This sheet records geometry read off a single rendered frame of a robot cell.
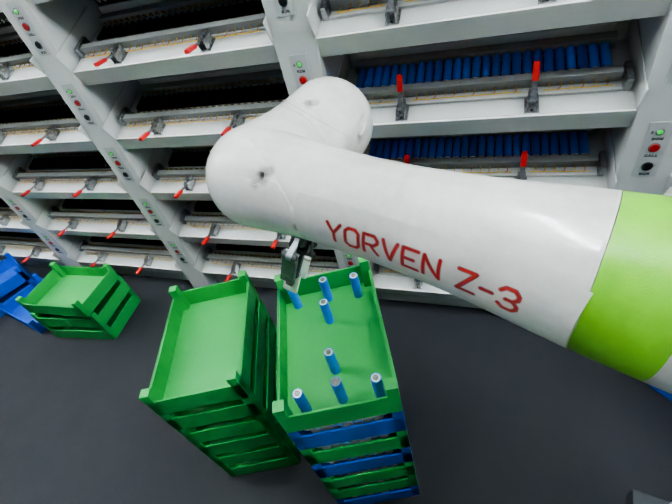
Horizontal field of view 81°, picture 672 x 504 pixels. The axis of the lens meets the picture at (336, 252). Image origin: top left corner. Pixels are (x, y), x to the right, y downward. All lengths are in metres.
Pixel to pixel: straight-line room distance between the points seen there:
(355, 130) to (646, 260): 0.31
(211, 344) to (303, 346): 0.28
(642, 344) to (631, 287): 0.03
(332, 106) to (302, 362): 0.50
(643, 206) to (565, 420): 1.02
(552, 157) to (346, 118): 0.70
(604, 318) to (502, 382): 1.02
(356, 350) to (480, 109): 0.57
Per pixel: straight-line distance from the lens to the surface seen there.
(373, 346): 0.77
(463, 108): 0.95
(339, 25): 0.93
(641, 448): 1.30
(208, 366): 0.97
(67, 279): 1.99
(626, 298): 0.27
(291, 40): 0.94
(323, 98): 0.46
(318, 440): 0.77
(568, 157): 1.08
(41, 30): 1.34
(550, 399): 1.29
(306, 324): 0.83
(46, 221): 2.09
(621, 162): 1.02
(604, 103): 0.97
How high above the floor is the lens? 1.13
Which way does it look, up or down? 43 degrees down
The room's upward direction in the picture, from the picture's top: 16 degrees counter-clockwise
